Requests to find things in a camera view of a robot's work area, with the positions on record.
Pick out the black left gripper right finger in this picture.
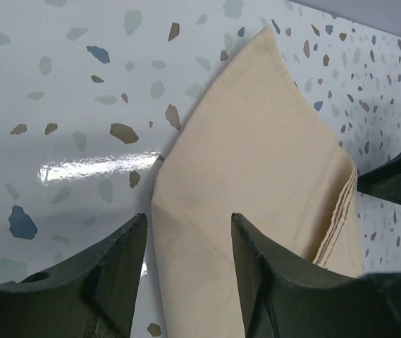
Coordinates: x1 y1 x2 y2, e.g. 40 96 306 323
231 213 401 337

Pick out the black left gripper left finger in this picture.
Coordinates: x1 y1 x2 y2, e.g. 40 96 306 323
0 213 147 337

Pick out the beige cloth mat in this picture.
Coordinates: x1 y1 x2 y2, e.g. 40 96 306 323
152 28 363 337

